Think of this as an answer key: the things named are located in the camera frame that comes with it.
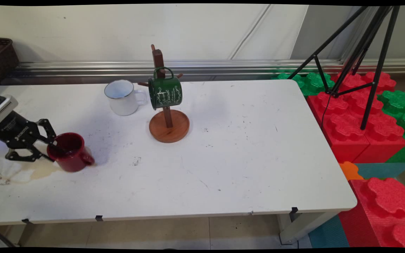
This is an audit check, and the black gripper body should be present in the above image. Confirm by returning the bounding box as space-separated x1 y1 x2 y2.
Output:
0 111 40 149

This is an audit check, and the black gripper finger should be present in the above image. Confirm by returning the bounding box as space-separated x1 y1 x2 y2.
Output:
5 147 54 163
36 119 66 155

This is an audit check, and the red enamel mug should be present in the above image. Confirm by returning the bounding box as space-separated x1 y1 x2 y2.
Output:
46 132 96 173

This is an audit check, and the green enamel mug white lettering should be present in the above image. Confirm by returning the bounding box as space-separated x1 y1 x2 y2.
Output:
148 67 182 111

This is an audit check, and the brown wicker basket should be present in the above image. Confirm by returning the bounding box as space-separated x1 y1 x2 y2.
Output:
0 37 20 85

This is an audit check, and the wooden mug tree stand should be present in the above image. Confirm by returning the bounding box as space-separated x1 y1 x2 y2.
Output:
137 44 190 143

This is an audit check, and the green foam block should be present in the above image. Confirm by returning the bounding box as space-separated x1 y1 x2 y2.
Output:
271 69 335 96
378 90 405 163

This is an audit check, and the white table leg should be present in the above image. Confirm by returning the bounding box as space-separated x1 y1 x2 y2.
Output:
278 211 343 245

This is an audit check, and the large red foam block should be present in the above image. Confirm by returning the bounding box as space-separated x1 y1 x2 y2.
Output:
306 70 405 164

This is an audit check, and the teal foam floor tile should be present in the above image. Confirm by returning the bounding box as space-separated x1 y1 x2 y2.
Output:
354 162 405 180
308 214 351 248

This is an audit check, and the orange foam piece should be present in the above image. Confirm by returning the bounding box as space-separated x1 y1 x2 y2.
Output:
339 161 364 181

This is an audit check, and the black tripod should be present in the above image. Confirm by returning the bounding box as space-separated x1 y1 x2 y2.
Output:
287 5 400 130

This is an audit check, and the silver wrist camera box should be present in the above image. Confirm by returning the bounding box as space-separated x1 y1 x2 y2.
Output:
0 95 19 132

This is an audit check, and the black floor cable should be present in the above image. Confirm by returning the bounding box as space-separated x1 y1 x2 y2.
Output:
0 225 15 247

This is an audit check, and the metal wall rail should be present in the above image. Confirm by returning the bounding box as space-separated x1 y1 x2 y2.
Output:
11 60 405 76

